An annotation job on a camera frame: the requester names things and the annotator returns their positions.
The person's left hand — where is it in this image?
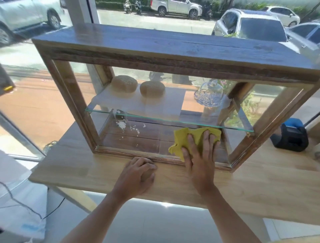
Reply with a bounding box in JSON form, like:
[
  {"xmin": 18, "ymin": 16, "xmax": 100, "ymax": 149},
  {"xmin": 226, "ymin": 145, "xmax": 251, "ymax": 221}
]
[{"xmin": 112, "ymin": 157, "xmax": 157, "ymax": 202}]

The person's right hand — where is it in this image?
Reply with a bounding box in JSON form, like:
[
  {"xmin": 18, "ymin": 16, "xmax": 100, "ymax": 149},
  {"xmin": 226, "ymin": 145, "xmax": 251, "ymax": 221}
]
[{"xmin": 181, "ymin": 130, "xmax": 217, "ymax": 198}]

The yellow cleaning cloth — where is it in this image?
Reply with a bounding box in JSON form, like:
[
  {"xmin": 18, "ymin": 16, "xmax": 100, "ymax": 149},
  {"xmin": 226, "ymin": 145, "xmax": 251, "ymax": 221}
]
[{"xmin": 168, "ymin": 127, "xmax": 222, "ymax": 162}]

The person's left forearm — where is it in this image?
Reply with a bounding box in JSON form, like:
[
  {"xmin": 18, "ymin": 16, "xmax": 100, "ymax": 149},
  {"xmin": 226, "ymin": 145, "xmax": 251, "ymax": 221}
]
[{"xmin": 61, "ymin": 191, "xmax": 125, "ymax": 243}]

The person's right forearm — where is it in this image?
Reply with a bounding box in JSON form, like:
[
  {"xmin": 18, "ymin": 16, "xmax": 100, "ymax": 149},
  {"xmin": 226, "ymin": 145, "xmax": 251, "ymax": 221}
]
[{"xmin": 201, "ymin": 185, "xmax": 262, "ymax": 243}]

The glass shelf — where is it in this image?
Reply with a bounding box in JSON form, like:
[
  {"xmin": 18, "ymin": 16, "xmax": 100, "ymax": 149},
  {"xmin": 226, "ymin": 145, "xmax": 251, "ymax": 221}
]
[{"xmin": 85, "ymin": 103, "xmax": 254, "ymax": 133}]

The clear glass dome lid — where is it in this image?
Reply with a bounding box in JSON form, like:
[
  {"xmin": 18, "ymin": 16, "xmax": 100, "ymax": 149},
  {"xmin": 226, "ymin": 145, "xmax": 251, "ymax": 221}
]
[{"xmin": 194, "ymin": 79, "xmax": 224, "ymax": 108}]

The wooden glass display case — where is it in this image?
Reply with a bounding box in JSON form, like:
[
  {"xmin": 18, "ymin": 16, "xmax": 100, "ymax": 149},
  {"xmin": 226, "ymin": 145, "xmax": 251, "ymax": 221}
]
[{"xmin": 32, "ymin": 23, "xmax": 320, "ymax": 173}]

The round bread loaf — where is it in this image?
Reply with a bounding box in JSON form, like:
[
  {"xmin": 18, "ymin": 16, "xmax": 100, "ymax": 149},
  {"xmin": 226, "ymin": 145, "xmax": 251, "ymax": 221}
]
[
  {"xmin": 111, "ymin": 75, "xmax": 138, "ymax": 93},
  {"xmin": 139, "ymin": 80, "xmax": 166, "ymax": 98}
]

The black and blue card terminal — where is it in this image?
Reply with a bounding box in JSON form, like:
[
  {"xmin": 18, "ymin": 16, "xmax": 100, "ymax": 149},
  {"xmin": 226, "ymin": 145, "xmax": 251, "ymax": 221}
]
[{"xmin": 270, "ymin": 118, "xmax": 309, "ymax": 152}]

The silver car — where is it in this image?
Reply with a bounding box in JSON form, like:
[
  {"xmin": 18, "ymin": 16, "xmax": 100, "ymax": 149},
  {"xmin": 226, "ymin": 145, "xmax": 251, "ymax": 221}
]
[{"xmin": 211, "ymin": 9, "xmax": 300, "ymax": 54}]

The white suv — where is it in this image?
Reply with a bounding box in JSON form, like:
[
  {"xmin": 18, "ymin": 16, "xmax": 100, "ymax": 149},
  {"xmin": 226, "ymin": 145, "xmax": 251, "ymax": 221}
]
[{"xmin": 150, "ymin": 0, "xmax": 203, "ymax": 20}]

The white hatchback car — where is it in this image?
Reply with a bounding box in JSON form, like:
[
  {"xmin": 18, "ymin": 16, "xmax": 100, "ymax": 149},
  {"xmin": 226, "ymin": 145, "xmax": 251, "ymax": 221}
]
[{"xmin": 260, "ymin": 6, "xmax": 301, "ymax": 27}]

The white pickup truck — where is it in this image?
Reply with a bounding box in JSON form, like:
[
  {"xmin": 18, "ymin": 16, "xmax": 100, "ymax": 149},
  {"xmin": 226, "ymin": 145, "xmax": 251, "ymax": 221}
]
[{"xmin": 0, "ymin": 0, "xmax": 66, "ymax": 45}]

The black cable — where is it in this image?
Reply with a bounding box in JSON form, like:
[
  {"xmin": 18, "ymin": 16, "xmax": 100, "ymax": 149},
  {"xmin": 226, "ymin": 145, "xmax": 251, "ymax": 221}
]
[{"xmin": 0, "ymin": 181, "xmax": 66, "ymax": 221}]

